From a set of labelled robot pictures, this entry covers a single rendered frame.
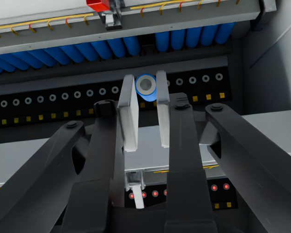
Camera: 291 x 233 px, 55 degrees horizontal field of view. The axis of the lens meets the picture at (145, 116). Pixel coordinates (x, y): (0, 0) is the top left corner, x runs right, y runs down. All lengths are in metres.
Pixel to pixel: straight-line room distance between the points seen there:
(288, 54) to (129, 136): 0.22
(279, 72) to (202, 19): 0.11
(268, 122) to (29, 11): 0.28
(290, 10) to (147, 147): 0.20
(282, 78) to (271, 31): 0.06
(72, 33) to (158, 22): 0.10
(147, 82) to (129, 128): 0.06
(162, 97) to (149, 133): 0.15
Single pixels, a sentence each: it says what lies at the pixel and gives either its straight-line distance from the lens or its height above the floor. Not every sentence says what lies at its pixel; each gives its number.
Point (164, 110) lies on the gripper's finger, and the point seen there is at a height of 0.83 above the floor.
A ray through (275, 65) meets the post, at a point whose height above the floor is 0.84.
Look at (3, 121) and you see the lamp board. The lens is 0.51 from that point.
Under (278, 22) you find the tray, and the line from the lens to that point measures 0.35.
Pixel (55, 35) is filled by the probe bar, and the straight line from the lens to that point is 0.34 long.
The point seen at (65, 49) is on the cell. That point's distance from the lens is 0.38.
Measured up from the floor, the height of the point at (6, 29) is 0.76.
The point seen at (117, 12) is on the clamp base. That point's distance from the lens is 0.29.
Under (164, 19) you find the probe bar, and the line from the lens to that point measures 0.32.
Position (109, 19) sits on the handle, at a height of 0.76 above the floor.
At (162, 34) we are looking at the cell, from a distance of 0.35.
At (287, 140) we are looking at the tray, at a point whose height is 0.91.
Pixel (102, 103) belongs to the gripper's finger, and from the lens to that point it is 0.15.
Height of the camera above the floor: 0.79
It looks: 14 degrees up
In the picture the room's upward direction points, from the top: 172 degrees clockwise
